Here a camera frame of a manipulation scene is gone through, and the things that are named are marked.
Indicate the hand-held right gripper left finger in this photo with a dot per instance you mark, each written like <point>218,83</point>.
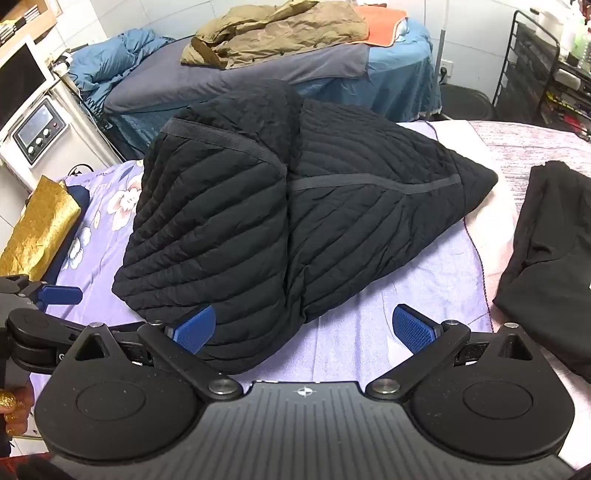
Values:
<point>196,326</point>

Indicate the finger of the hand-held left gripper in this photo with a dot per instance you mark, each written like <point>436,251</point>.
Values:
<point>39,330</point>
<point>61,294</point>

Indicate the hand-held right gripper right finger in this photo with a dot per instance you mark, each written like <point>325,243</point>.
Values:
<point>414,326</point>

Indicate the black knitted sweater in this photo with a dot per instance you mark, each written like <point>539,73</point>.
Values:
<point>277,207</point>

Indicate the person's left hand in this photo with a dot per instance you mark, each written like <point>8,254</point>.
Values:
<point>19,410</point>

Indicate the purple floral bed sheet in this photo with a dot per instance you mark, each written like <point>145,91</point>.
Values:
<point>369,286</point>

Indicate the gold cloth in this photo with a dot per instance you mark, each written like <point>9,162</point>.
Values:
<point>37,230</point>

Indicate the navy blue cloth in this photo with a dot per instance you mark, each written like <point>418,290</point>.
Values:
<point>76,202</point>

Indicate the white machine with display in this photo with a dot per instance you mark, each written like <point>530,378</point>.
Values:
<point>76,138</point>

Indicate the black garment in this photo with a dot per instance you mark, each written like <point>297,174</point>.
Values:
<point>549,240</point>

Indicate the pink blanket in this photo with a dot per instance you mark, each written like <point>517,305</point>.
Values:
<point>508,147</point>

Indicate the white framed monitor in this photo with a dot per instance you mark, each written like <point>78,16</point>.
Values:
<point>18,78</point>

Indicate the black stool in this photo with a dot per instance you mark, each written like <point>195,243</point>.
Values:
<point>466,104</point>

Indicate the blue puffy jacket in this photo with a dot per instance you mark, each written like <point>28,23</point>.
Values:
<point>120,55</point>

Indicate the blue bed sheet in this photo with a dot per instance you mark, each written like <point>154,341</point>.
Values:
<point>401,78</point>

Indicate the grey blanket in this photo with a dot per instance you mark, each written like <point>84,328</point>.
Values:
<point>277,71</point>

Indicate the wooden shelf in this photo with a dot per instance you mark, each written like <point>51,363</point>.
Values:
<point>41,23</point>

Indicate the orange towel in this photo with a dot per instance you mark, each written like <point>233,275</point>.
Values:
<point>383,27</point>

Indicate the khaki jacket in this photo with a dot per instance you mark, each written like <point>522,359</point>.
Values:
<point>277,27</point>

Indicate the wall socket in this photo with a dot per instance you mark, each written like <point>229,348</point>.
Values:
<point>446,70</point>

